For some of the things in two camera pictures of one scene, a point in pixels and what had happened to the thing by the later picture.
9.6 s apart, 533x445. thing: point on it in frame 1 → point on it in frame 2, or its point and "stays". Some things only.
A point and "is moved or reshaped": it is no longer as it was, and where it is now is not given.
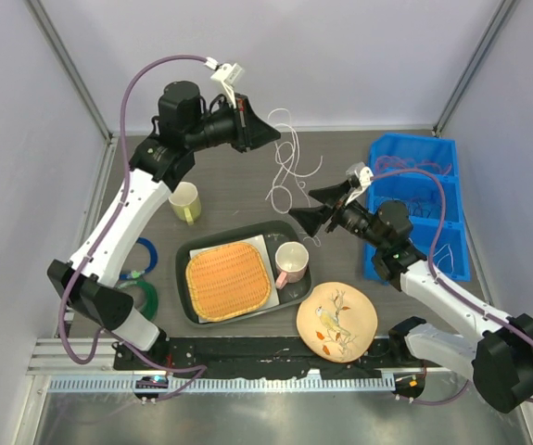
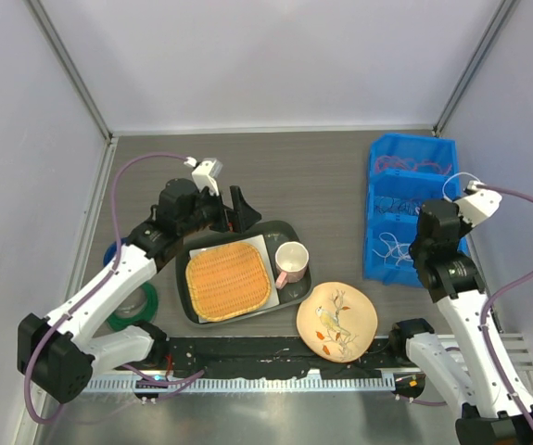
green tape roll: (150, 309) stays
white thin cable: (292, 163) is moved or reshaped
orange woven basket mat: (228, 281) stays
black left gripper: (250, 131) → (236, 220)
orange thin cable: (390, 162) stays
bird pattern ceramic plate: (336, 322) stays
